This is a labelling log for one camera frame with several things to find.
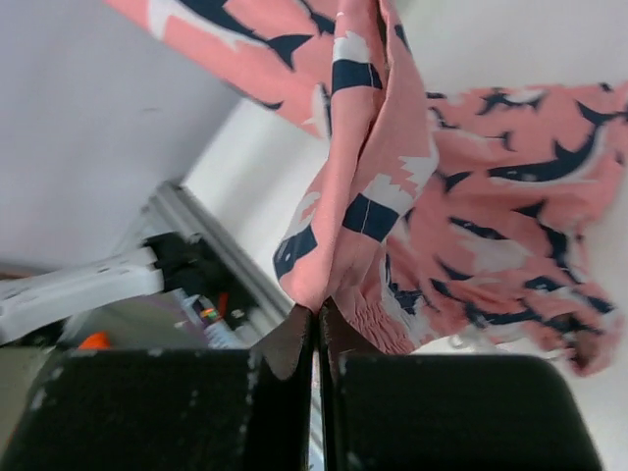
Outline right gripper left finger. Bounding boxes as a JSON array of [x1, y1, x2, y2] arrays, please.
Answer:
[[1, 307, 313, 470]]

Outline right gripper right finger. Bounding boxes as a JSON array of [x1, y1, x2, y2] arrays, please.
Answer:
[[318, 301, 602, 470]]

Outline pink shark print shorts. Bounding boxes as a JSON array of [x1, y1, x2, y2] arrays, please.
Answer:
[[114, 1, 627, 376]]

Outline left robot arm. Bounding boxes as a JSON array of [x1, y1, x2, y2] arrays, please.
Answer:
[[1, 233, 230, 345]]

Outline orange object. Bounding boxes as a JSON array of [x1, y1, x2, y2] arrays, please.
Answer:
[[78, 332, 111, 350]]

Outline aluminium mounting rail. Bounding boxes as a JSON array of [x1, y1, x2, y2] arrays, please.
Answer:
[[145, 182, 291, 348]]

